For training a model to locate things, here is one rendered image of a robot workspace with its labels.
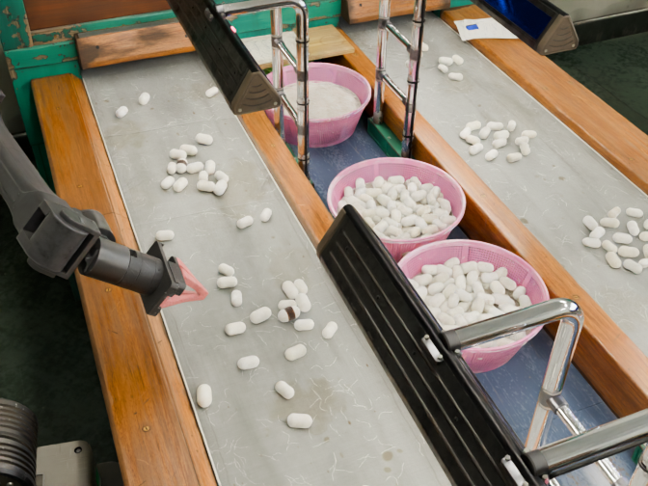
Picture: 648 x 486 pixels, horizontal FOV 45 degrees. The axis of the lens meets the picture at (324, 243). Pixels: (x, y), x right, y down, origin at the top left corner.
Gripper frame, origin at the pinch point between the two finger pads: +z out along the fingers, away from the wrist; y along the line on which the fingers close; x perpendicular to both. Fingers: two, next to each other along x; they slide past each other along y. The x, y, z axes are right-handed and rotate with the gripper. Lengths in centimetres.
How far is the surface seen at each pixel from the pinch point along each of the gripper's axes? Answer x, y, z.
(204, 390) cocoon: 8.2, -11.7, 2.8
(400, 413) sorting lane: -7.5, -24.6, 23.7
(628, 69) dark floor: -86, 156, 230
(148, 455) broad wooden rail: 14.5, -20.2, -5.2
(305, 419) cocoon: 0.3, -22.0, 11.9
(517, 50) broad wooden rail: -58, 65, 80
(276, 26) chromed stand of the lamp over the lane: -31, 53, 14
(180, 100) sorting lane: -1, 75, 18
